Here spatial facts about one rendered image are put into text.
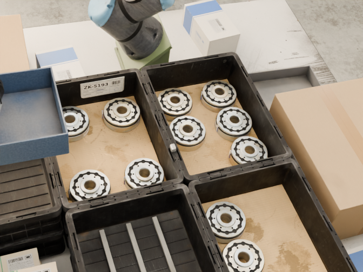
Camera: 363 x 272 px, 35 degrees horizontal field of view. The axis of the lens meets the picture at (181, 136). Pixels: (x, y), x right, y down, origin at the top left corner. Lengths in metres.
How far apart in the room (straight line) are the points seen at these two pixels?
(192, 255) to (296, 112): 0.52
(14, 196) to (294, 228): 0.71
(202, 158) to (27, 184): 0.47
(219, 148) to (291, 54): 0.64
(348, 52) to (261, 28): 1.21
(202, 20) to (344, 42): 1.50
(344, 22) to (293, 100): 1.87
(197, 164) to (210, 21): 0.64
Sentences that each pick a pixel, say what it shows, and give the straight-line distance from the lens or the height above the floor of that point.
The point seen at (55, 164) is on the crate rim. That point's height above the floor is 0.93.
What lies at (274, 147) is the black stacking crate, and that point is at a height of 0.89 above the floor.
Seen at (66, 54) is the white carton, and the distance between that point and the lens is 1.86.
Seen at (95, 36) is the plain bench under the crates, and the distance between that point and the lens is 2.05.
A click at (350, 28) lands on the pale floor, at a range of 3.47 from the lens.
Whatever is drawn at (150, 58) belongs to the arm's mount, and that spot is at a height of 0.81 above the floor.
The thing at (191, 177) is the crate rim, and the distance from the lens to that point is 1.40.
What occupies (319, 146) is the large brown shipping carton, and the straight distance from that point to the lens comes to 1.59.
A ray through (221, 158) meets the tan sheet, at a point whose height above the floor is 0.83.
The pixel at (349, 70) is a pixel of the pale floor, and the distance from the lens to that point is 3.21.
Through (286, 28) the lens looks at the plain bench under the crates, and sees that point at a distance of 2.21.
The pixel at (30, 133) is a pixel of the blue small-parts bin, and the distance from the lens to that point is 1.30.
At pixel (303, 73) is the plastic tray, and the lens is 2.04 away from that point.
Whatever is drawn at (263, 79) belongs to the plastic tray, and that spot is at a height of 0.71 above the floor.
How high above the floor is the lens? 2.09
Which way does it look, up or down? 52 degrees down
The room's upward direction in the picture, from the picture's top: 10 degrees clockwise
